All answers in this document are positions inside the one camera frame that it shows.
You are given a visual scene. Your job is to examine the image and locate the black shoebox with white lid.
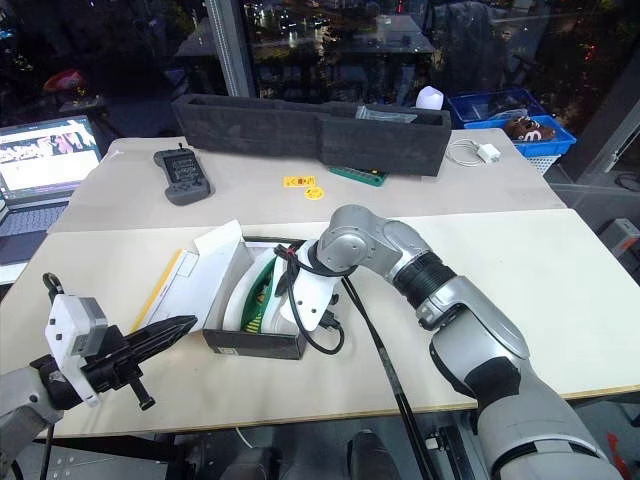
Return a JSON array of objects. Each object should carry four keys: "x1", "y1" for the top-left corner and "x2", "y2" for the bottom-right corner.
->
[{"x1": 130, "y1": 218, "x2": 309, "y2": 362}]

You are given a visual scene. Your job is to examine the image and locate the green circuit board strip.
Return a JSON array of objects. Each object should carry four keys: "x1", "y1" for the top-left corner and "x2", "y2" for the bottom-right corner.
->
[{"x1": 328, "y1": 165, "x2": 390, "y2": 186}]

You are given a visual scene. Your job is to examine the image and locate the white charger with cable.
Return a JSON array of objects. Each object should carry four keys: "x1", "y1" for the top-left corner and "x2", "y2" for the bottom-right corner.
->
[{"x1": 445, "y1": 139, "x2": 502, "y2": 166}]

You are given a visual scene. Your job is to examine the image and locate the dark rounded shape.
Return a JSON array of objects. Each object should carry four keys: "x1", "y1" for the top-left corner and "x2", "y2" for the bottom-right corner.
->
[{"x1": 346, "y1": 428, "x2": 402, "y2": 480}]

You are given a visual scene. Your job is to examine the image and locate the brown plush toy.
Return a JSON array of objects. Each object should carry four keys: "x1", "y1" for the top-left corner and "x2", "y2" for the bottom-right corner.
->
[{"x1": 503, "y1": 115, "x2": 557, "y2": 143}]

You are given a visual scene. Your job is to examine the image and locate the grey box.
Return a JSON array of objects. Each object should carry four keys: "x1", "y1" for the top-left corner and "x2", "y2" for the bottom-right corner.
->
[{"x1": 596, "y1": 217, "x2": 640, "y2": 272}]

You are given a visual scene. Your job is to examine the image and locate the white and green shoe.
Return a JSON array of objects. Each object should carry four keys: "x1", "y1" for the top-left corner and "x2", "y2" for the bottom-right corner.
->
[{"x1": 222, "y1": 245, "x2": 301, "y2": 335}]

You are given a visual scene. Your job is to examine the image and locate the white rounded lamp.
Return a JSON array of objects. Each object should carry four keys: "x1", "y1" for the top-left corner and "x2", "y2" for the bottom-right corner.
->
[{"x1": 415, "y1": 85, "x2": 444, "y2": 111}]

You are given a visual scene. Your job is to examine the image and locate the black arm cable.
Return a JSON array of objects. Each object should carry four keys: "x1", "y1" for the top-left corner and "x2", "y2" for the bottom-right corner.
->
[
  {"x1": 38, "y1": 271, "x2": 67, "y2": 480},
  {"x1": 272, "y1": 241, "x2": 434, "y2": 480}
]

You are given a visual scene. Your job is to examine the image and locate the clear plastic bag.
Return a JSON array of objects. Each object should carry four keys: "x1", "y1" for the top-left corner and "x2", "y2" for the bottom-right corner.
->
[{"x1": 355, "y1": 105, "x2": 418, "y2": 125}]

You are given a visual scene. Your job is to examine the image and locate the blue plastic bin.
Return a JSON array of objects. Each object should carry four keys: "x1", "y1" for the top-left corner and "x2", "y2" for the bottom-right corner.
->
[
  {"x1": 445, "y1": 88, "x2": 547, "y2": 129},
  {"x1": 493, "y1": 114, "x2": 578, "y2": 158}
]

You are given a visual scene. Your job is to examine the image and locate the aluminium profile pillar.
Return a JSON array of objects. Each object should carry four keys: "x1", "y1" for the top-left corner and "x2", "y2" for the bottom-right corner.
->
[{"x1": 203, "y1": 0, "x2": 257, "y2": 99}]

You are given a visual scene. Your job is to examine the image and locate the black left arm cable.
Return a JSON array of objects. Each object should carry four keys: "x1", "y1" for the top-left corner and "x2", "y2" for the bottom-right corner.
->
[{"x1": 38, "y1": 271, "x2": 67, "y2": 480}]

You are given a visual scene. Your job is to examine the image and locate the black handheld remote controller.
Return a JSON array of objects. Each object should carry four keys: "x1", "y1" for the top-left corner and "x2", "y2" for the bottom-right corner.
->
[{"x1": 152, "y1": 142, "x2": 217, "y2": 208}]

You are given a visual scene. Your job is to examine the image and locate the open laptop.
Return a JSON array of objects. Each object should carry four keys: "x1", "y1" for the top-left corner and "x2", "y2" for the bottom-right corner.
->
[{"x1": 0, "y1": 114, "x2": 104, "y2": 267}]

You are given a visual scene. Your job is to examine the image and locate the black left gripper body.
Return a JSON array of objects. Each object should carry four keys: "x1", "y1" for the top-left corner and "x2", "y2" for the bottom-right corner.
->
[{"x1": 79, "y1": 323, "x2": 157, "y2": 413}]

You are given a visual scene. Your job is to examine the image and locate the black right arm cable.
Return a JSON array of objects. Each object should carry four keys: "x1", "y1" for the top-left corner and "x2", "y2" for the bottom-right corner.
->
[{"x1": 272, "y1": 241, "x2": 434, "y2": 480}]

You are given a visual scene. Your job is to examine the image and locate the white perforated basket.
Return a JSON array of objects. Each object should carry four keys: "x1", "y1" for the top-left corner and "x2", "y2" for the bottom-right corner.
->
[{"x1": 521, "y1": 153, "x2": 565, "y2": 176}]

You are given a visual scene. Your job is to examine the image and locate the long black foam tray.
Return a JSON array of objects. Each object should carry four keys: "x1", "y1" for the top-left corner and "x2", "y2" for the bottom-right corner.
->
[{"x1": 171, "y1": 92, "x2": 452, "y2": 178}]

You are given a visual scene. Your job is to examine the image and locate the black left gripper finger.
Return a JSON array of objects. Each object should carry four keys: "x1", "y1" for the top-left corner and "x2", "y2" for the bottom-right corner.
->
[
  {"x1": 129, "y1": 314, "x2": 199, "y2": 344},
  {"x1": 121, "y1": 320, "x2": 198, "y2": 354}
]

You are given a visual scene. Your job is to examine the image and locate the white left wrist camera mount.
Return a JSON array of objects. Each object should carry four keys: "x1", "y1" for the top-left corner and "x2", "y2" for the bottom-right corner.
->
[{"x1": 43, "y1": 293, "x2": 109, "y2": 407}]

